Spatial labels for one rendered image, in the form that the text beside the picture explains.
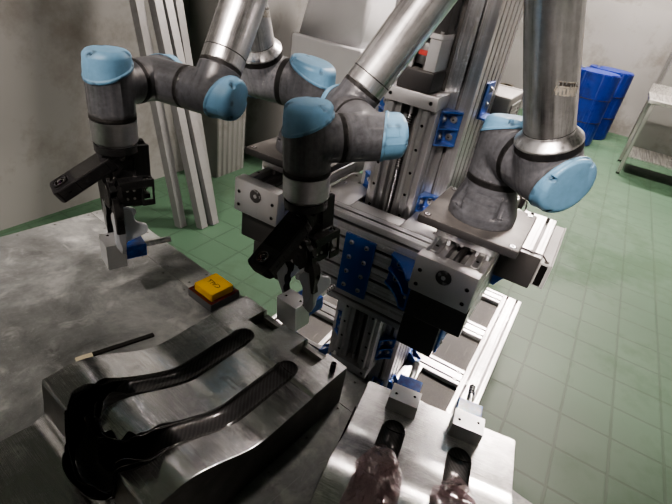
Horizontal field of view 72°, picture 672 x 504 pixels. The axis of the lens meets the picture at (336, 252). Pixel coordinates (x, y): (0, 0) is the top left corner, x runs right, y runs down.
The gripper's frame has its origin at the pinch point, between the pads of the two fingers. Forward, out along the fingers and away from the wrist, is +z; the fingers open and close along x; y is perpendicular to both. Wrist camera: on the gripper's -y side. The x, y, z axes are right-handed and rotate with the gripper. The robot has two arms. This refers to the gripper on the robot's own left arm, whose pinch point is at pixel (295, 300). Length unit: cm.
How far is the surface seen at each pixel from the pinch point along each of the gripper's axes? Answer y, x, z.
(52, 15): 47, 227, -23
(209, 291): -3.4, 23.3, 9.1
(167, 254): -0.6, 45.8, 11.5
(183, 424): -27.8, -7.4, 2.4
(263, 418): -17.6, -12.0, 6.1
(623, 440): 129, -62, 107
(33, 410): -40.3, 18.0, 11.0
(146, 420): -31.6, -5.3, 0.0
